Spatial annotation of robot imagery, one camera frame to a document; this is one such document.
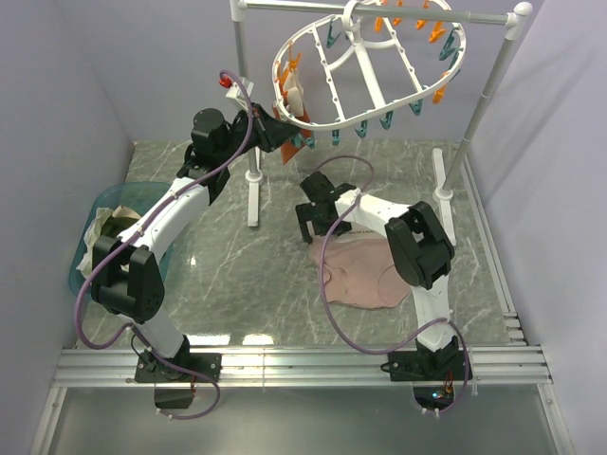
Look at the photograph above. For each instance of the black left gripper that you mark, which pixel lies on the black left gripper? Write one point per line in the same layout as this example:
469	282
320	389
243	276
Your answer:
270	131

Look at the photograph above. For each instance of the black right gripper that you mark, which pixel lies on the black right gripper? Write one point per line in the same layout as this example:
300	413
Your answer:
307	212

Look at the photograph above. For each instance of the pink underwear white waistband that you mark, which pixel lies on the pink underwear white waistband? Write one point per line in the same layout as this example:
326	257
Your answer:
358	270

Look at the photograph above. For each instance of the white oval clip hanger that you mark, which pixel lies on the white oval clip hanger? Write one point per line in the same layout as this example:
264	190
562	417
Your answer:
337	38

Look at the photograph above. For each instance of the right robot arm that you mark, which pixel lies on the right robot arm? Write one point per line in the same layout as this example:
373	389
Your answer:
422	254

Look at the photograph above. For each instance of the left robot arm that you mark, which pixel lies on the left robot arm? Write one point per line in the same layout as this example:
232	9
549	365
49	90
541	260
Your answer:
126	279

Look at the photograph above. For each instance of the white rack foot left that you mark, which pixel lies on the white rack foot left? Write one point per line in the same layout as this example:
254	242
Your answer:
255	178

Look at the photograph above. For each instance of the white rack foot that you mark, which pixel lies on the white rack foot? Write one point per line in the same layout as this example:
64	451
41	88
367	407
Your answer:
255	178
441	196

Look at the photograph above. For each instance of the white rack foot right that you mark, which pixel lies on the white rack foot right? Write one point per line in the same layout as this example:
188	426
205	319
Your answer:
441	196

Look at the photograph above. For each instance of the teal plastic basket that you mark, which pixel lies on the teal plastic basket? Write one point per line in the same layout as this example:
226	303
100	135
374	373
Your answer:
139	196

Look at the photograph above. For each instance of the pile of clothes in basket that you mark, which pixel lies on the pile of clothes in basket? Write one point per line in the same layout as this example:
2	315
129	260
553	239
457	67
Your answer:
106	222

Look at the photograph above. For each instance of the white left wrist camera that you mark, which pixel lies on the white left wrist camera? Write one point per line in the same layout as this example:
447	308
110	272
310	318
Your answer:
234	92

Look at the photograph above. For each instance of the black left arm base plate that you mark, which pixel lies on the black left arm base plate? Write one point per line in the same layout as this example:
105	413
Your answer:
191	368

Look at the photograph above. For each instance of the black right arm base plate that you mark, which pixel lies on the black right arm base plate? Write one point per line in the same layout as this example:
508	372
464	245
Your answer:
422	366

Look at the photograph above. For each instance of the aluminium rail front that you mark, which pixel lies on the aluminium rail front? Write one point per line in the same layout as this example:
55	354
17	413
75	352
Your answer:
298	367

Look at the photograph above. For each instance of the silver clothes rack frame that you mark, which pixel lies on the silver clothes rack frame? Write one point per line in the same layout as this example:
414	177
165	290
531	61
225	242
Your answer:
431	11

